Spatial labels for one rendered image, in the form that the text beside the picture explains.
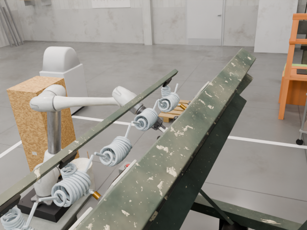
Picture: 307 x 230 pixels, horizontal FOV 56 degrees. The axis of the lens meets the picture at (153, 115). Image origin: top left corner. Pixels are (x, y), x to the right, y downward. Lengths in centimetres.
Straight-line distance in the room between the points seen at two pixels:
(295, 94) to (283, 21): 421
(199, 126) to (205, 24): 971
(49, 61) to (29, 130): 215
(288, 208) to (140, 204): 302
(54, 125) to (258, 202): 235
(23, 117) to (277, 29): 789
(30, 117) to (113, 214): 308
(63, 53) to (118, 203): 495
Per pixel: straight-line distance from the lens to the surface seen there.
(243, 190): 366
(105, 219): 59
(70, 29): 1297
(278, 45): 977
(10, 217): 68
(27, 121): 369
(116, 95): 185
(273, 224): 221
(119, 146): 88
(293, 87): 593
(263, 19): 982
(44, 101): 201
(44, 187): 233
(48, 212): 233
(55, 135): 231
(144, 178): 67
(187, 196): 101
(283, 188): 382
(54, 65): 556
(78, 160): 365
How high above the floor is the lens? 233
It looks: 26 degrees down
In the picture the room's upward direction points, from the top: 3 degrees counter-clockwise
